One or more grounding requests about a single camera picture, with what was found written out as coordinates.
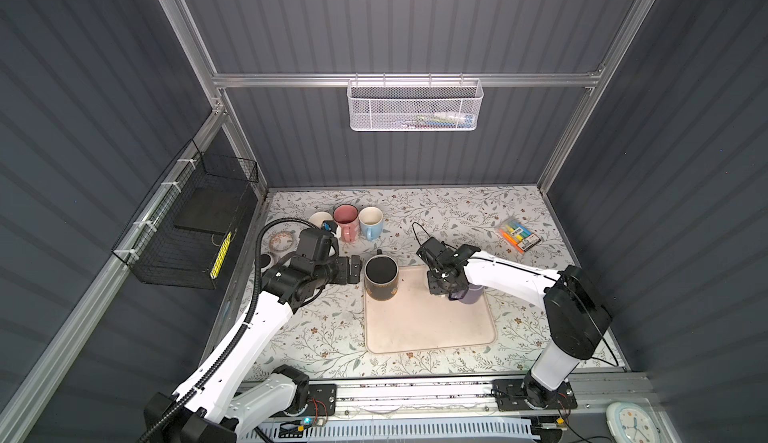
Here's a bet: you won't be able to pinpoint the pink patterned mug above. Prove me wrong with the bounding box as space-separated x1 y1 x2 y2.
333 204 360 243

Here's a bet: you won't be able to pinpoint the white wire basket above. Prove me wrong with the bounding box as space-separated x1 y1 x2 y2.
346 78 484 132

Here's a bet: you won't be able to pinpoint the tape roll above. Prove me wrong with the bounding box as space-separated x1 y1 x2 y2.
268 231 296 253

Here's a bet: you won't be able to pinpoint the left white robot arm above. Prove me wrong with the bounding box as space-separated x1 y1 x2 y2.
138 219 345 442

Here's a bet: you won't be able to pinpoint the floral table cover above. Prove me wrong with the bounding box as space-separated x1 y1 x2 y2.
247 186 573 381

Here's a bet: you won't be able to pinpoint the purple mug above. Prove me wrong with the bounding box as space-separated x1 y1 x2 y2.
458 284 484 305

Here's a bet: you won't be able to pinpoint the tubes in white basket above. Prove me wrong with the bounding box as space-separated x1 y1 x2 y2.
399 112 476 130

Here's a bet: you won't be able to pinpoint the light blue mug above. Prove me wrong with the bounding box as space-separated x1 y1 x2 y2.
358 206 384 241

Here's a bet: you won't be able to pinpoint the black mug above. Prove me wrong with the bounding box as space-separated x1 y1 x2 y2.
363 254 399 301

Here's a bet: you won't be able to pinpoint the light green mug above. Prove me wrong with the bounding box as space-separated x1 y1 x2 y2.
308 212 334 228

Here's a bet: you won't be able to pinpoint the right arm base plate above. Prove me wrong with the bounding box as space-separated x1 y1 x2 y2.
491 376 578 411

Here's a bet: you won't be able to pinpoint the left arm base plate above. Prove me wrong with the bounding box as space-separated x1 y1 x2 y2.
282 383 337 418

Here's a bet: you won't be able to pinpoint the white perforated cable tray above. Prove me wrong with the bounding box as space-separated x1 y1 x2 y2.
243 417 541 442

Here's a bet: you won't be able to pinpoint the white analog clock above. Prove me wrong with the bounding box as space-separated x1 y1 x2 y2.
606 402 661 443

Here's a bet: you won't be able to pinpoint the beige drying mat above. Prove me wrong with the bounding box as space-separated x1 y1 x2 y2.
364 265 497 354

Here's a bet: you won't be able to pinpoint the small magenta cup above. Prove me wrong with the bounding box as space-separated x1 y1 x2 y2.
257 253 275 273

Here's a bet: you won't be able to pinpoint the colourful marker box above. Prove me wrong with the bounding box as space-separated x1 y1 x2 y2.
497 217 542 254

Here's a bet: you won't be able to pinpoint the black wire basket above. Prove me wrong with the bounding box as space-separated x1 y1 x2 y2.
112 142 259 290

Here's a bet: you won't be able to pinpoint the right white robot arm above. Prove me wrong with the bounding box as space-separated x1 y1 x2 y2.
417 237 613 408

